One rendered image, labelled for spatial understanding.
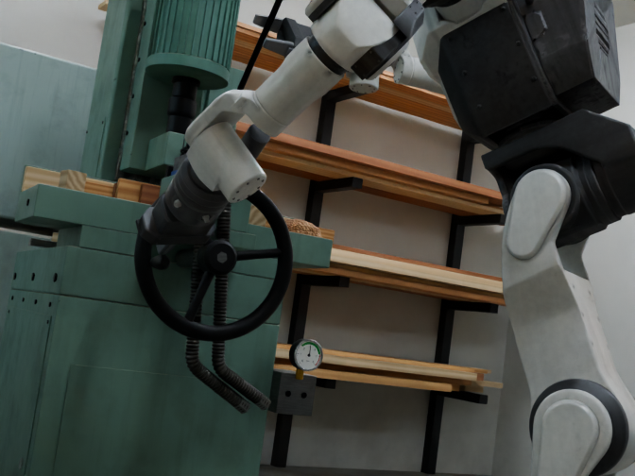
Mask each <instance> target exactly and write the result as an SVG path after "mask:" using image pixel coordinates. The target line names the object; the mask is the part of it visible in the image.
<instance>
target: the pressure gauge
mask: <svg viewBox="0 0 635 476"><path fill-rule="evenodd" d="M310 347H311V350H310ZM309 351H310V357H308V356H307V355H308V354H309ZM322 358H323V351H322V347H321V345H320V344H319V343H318V342H317V341H315V340H313V339H299V340H297V341H296V342H294V343H293V345H292V346H291V348H290V350H289V360H290V362H291V364H292V365H293V366H294V367H295V368H296V379H297V380H303V374H304V371H313V370H315V369H316V368H318V367H319V365H320V364H321V362H322Z"/></svg>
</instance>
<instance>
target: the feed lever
mask: <svg viewBox="0 0 635 476"><path fill-rule="evenodd" d="M282 1H283V0H275V3H274V5H273V7H272V10H271V12H270V13H269V15H268V18H267V20H266V24H265V26H264V28H263V31H262V33H261V35H260V37H259V40H258V42H257V43H256V46H255V48H254V50H253V53H252V55H251V57H250V59H249V63H248V65H247V68H246V70H245V72H244V74H243V76H242V78H241V80H240V83H239V85H238V87H237V90H244V88H245V86H246V83H247V81H248V79H249V75H250V73H251V71H252V69H253V66H254V64H255V62H256V60H257V58H258V56H259V54H260V51H261V49H262V47H263V43H264V41H265V39H266V36H267V34H268V32H269V30H270V28H271V26H272V24H273V22H274V19H275V17H276V15H277V12H278V10H279V8H280V6H281V3H282Z"/></svg>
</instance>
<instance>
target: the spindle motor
mask: <svg viewBox="0 0 635 476"><path fill-rule="evenodd" d="M240 3H241V0H157V1H156V7H155V12H154V18H153V24H152V29H151V36H150V42H149V47H148V53H147V59H146V72H147V73H148V74H149V75H150V76H151V77H154V78H156V79H158V80H160V81H162V82H164V83H167V84H170V85H173V83H172V77H174V76H185V77H192V78H195V79H197V80H199V81H200V87H199V88H198V90H219V89H223V88H226V87H227V86H228V84H229V78H230V71H231V65H232V53H233V47H234V41H235V34H236V28H237V22H238V15H239V9H240Z"/></svg>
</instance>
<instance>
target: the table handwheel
mask: <svg viewBox="0 0 635 476"><path fill-rule="evenodd" d="M246 200H248V201H249V202H250V203H252V204H253V205H254V206H255V207H256V208H257V209H258V210H259V211H260V212H261V213H262V214H263V215H264V217H265V218H266V220H267V222H268V224H269V225H270V226H271V229H272V231H273V234H274V237H275V240H276V244H277V248H272V249H261V250H244V251H236V250H235V248H234V247H233V245H232V244H231V243H229V242H227V241H224V240H214V241H212V239H211V238H209V240H208V241H207V242H206V244H202V246H201V247H200V248H199V250H198V252H197V254H196V255H195V257H196V258H195V260H196V261H197V264H198V266H199V267H200V269H201V270H202V271H203V272H204V274H203V277H202V279H201V281H200V284H199V286H198V289H197V291H196V294H195V296H194V298H193V300H192V302H191V304H190V306H189V308H188V310H187V313H186V315H185V316H182V315H181V314H179V313H178V312H176V311H175V310H174V309H173V308H172V307H171V306H170V305H169V304H168V303H167V302H166V300H165V299H164V298H163V296H162V294H161V292H160V290H159V288H158V286H157V284H156V281H155V279H154V276H153V271H152V266H151V265H150V264H149V261H150V259H151V251H152V244H150V243H149V242H148V241H146V240H145V239H143V238H142V237H141V235H140V234H141V233H138V234H137V238H136V243H135V250H134V264H135V272H136V277H137V281H138V284H139V287H140V289H141V292H142V294H143V296H144V298H145V300H146V303H147V304H148V306H149V307H150V309H151V310H152V312H153V313H154V314H155V315H156V316H157V317H158V318H160V320H161V321H162V322H163V323H164V324H165V325H167V326H168V327H169V328H171V329H172V330H174V331H175V332H178V333H180V334H182V335H185V336H187V337H190V338H193V339H197V340H201V341H210V342H219V341H227V340H232V339H235V338H238V337H241V336H243V335H245V334H248V333H250V332H252V331H254V330H255V329H257V328H258V327H260V326H261V325H262V324H263V323H265V322H266V321H267V320H268V319H269V318H270V317H271V316H272V315H273V313H274V312H275V311H276V310H277V308H278V307H279V305H280V304H281V302H282V300H283V298H284V296H285V293H286V291H287V288H288V286H289V283H290V280H291V275H292V269H293V247H292V241H291V237H290V233H289V230H288V227H287V225H286V223H285V221H284V219H283V216H282V214H281V213H280V211H279V209H278V208H277V207H276V205H275V204H274V203H273V202H272V200H271V199H270V198H269V197H268V196H267V195H266V194H265V193H263V192H262V191H261V190H260V189H259V190H258V191H256V192H255V193H254V194H252V195H251V196H249V197H247V198H246ZM193 250H194V248H191V249H182V250H180V251H179V252H178V253H177V254H176V258H175V260H176V264H177V265H178V266H179V267H181V268H192V267H193V266H192V264H193V262H192V261H193V257H194V255H193V253H194V251H193ZM267 258H278V264H277V271H276V276H275V279H274V281H273V284H272V287H271V289H270V291H269V293H268V294H267V296H266V298H265V299H264V301H263V302H262V303H261V304H260V305H259V307H258V308H256V309H255V310H254V311H253V312H252V313H251V314H249V315H247V316H246V317H244V318H242V319H240V320H238V321H235V322H232V323H230V324H225V325H204V324H200V323H197V322H194V319H195V317H196V315H197V311H198V309H199V306H200V304H201V302H202V300H203V298H204V296H205V294H206V292H207V290H208V288H209V286H210V284H211V282H212V280H213V278H214V276H215V275H225V274H228V273H229V272H231V271H232V270H233V269H234V267H235V265H236V262H237V261H245V260H254V259H267Z"/></svg>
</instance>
